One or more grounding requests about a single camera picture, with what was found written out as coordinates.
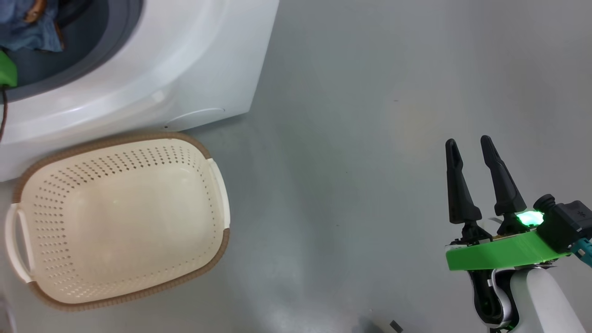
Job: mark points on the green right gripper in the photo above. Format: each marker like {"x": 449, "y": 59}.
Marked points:
{"x": 499, "y": 252}

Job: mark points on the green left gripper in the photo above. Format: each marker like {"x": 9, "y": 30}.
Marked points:
{"x": 7, "y": 71}

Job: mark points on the blue bear print garment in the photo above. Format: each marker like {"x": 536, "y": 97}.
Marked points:
{"x": 27, "y": 32}

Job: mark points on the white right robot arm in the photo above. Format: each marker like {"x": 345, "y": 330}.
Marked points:
{"x": 541, "y": 300}

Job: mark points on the white front-load washing machine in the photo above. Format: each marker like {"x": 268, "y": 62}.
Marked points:
{"x": 194, "y": 55}

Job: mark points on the cream perforated laundry basket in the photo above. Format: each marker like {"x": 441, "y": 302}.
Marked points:
{"x": 120, "y": 222}

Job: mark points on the grey rubber drum gasket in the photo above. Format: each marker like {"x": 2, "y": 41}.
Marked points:
{"x": 122, "y": 27}

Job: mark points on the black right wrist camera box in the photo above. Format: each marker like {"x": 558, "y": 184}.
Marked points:
{"x": 564, "y": 222}

